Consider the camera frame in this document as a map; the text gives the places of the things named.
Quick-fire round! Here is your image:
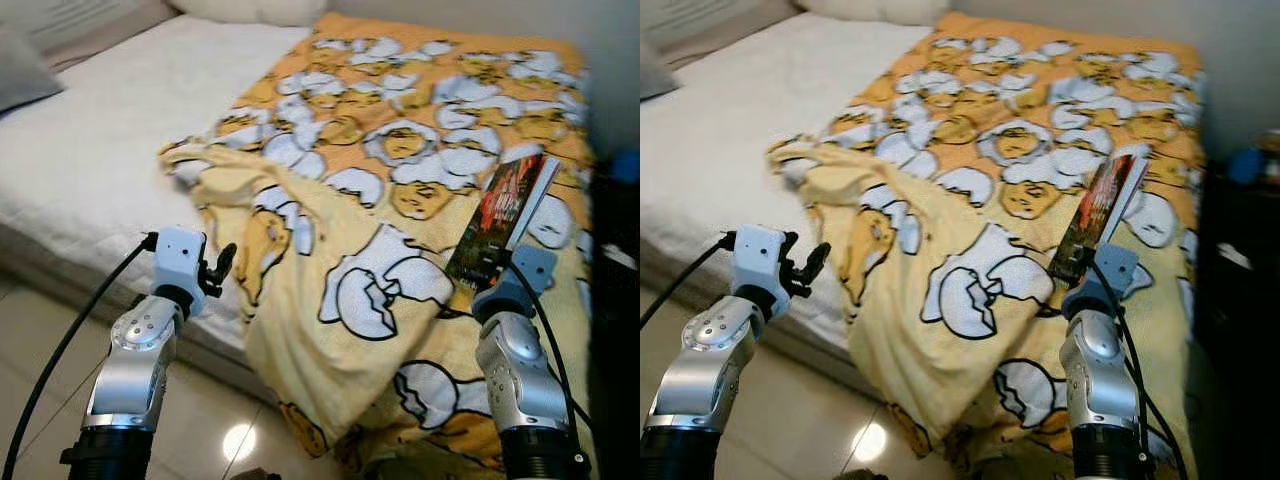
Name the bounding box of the yellow egg print blanket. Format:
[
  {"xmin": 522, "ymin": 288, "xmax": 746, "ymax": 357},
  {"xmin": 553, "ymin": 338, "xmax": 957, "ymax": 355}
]
[
  {"xmin": 158, "ymin": 10, "xmax": 601, "ymax": 476},
  {"xmin": 768, "ymin": 10, "xmax": 1206, "ymax": 476}
]

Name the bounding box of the red and black book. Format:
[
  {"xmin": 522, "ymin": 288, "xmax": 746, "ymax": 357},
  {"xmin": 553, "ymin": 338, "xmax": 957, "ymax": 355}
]
[
  {"xmin": 445, "ymin": 153, "xmax": 561, "ymax": 286},
  {"xmin": 1048, "ymin": 150, "xmax": 1151, "ymax": 286}
]

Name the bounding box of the white quilted bed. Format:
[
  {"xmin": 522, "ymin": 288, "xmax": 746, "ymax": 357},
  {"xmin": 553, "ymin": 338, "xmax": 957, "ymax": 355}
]
[
  {"xmin": 640, "ymin": 12, "xmax": 936, "ymax": 401},
  {"xmin": 0, "ymin": 12, "xmax": 321, "ymax": 401}
]

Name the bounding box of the dark nightstand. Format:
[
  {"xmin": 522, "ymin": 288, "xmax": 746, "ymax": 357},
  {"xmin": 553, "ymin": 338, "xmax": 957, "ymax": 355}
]
[
  {"xmin": 1195, "ymin": 150, "xmax": 1280, "ymax": 480},
  {"xmin": 585, "ymin": 150, "xmax": 641, "ymax": 480}
]

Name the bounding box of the grey pillow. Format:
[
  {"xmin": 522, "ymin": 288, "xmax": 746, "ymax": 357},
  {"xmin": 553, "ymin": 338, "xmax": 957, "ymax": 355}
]
[
  {"xmin": 0, "ymin": 25, "xmax": 63, "ymax": 113},
  {"xmin": 640, "ymin": 42, "xmax": 673, "ymax": 99}
]

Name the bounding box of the cream bolster pillow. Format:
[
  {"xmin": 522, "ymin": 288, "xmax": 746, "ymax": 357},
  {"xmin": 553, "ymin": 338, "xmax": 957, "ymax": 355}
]
[
  {"xmin": 800, "ymin": 0, "xmax": 951, "ymax": 28},
  {"xmin": 170, "ymin": 0, "xmax": 331, "ymax": 28}
]

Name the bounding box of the blue round object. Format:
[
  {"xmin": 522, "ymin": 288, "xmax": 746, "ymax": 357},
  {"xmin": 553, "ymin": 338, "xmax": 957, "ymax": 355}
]
[{"xmin": 1228, "ymin": 148, "xmax": 1269, "ymax": 186}]

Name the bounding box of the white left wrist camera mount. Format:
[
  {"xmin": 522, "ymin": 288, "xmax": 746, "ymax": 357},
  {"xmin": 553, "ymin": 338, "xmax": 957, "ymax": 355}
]
[
  {"xmin": 152, "ymin": 226, "xmax": 208, "ymax": 313},
  {"xmin": 733, "ymin": 225, "xmax": 788, "ymax": 319}
]

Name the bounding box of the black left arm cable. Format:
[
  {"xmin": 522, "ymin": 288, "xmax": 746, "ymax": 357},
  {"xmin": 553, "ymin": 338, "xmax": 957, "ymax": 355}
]
[
  {"xmin": 640, "ymin": 232, "xmax": 736, "ymax": 331},
  {"xmin": 5, "ymin": 232, "xmax": 159, "ymax": 480}
]

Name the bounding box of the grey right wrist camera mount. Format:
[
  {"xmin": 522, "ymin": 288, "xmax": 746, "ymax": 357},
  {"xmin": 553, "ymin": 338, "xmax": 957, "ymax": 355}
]
[
  {"xmin": 472, "ymin": 245, "xmax": 559, "ymax": 319},
  {"xmin": 1062, "ymin": 243, "xmax": 1141, "ymax": 319}
]

